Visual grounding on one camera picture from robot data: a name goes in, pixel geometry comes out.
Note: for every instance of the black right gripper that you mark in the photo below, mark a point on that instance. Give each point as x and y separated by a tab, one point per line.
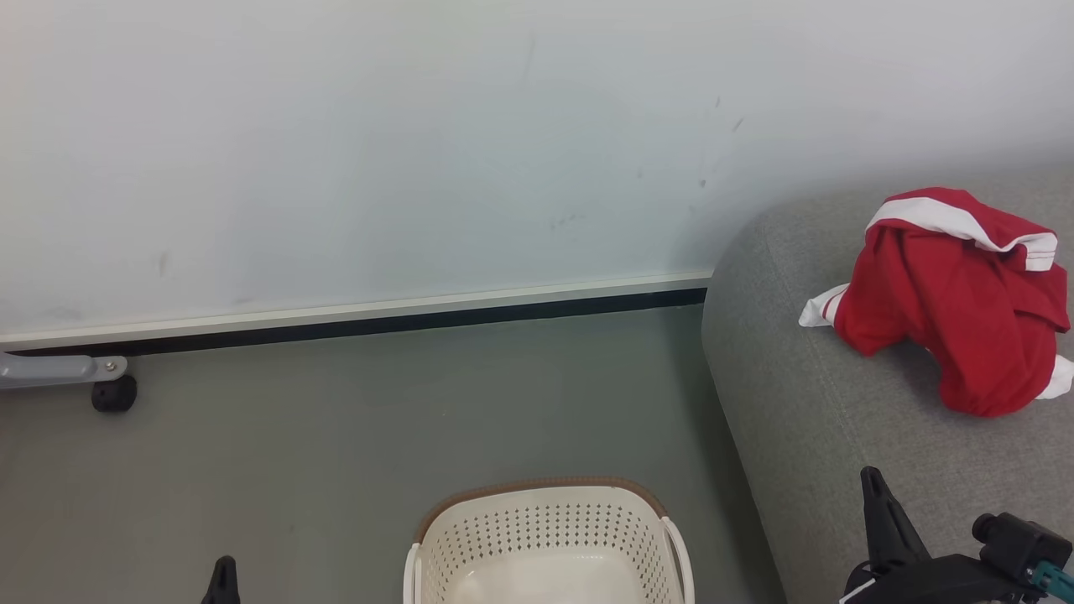
948	583

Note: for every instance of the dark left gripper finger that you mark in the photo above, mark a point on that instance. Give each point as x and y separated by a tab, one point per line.
222	587

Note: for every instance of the red and white garment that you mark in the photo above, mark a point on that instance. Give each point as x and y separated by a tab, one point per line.
948	310

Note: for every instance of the cream perforated laundry basket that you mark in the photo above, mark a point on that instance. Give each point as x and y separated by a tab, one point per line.
545	537

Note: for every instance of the grey fabric sofa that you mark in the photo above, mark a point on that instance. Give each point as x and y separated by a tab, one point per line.
797	419

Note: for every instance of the white and black baseboard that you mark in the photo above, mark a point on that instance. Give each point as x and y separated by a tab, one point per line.
336	317

